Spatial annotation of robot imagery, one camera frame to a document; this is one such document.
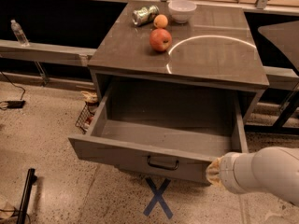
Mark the grey top drawer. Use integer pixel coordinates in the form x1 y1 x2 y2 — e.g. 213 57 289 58
69 78 247 183

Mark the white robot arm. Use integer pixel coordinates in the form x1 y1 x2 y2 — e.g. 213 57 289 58
206 147 299 206

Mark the grey cabinet with glossy top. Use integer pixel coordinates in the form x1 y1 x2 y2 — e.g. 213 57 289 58
88 1 269 119

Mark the blue tape cross mark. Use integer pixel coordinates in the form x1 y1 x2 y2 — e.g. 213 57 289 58
143 177 173 219

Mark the red apple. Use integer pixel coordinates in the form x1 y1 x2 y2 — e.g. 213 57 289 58
149 28 172 52

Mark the small orange fruit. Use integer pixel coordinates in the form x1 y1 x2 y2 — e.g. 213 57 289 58
153 14 168 29

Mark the white bowl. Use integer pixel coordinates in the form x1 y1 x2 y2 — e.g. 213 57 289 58
168 0 197 23

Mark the crushed green soda can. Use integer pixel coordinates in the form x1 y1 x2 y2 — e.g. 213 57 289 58
132 5 160 26

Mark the black metal stand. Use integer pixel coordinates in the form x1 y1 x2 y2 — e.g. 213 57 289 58
16 168 37 224

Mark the clear plastic water bottle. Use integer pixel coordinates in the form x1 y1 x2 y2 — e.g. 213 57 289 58
10 20 29 47

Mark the black drawer handle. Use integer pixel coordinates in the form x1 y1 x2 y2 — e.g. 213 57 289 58
147 156 179 171

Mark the wire basket with items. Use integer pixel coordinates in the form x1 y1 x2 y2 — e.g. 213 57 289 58
75 91 99 133

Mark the black power adapter with cable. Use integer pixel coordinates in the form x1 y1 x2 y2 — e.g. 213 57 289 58
0 71 27 110

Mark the grey wall ledge rail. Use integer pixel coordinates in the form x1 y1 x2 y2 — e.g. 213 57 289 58
0 40 96 66

